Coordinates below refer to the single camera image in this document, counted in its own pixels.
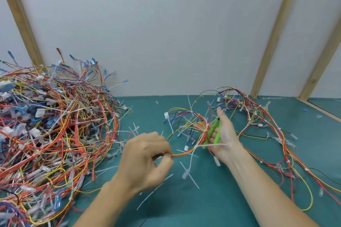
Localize scattered white cable tie offcuts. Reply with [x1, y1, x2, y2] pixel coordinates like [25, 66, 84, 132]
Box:
[117, 95, 324, 212]

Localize wooden table edge strip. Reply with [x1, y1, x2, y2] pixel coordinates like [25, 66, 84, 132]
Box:
[295, 97, 341, 124]

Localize thin black wire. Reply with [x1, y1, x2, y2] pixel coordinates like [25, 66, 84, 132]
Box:
[132, 217, 148, 227]

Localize wooden wall beam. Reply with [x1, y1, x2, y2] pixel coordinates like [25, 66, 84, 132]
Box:
[0, 0, 45, 68]
[250, 0, 307, 99]
[299, 22, 341, 100]

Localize multicoloured wire harness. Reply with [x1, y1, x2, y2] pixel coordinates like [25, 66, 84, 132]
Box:
[197, 85, 341, 212]
[163, 99, 222, 167]

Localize pile of tangled wire harnesses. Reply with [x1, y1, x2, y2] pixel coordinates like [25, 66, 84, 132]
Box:
[0, 48, 133, 227]

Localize person's left hand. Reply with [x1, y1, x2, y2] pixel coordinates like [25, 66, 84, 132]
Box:
[114, 132, 175, 195]

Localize person's right hand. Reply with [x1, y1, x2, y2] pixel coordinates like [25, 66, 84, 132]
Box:
[193, 107, 242, 165]

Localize green-handled wire cutter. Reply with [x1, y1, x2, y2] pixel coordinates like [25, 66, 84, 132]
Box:
[202, 118, 222, 150]

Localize person's left forearm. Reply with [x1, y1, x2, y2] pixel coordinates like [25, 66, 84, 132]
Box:
[72, 178, 140, 227]

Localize person's right forearm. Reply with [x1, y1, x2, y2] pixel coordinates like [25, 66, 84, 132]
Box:
[225, 144, 320, 227]

